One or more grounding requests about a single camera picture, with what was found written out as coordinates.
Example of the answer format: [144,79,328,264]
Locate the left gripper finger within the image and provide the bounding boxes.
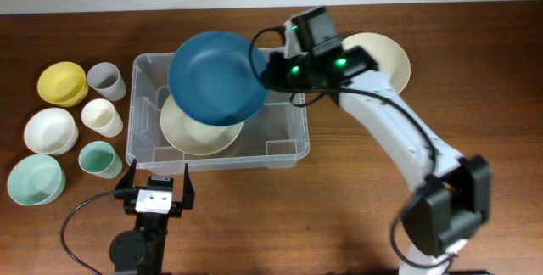
[182,164,195,210]
[114,159,137,199]

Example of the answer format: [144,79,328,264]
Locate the cream plate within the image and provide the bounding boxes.
[342,32,411,93]
[160,95,244,156]

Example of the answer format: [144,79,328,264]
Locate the mint green bowl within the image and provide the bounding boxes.
[7,154,66,206]

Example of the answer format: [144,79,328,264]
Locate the white bowl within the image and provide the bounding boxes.
[23,108,79,155]

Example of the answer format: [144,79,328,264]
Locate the blue plate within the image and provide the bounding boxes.
[168,31,268,126]

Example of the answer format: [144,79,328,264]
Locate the yellow bowl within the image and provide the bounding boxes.
[36,61,89,107]

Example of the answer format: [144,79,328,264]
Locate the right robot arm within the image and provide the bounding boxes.
[254,6,490,274]

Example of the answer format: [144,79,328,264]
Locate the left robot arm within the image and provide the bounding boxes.
[109,161,195,274]

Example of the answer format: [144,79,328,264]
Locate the clear plastic storage container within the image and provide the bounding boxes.
[126,53,310,176]

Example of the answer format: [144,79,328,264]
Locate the mint green cup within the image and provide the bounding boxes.
[78,141,123,179]

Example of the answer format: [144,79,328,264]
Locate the cream cup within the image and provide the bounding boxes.
[81,98,124,138]

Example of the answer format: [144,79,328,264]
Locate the grey cup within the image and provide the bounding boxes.
[87,62,126,101]

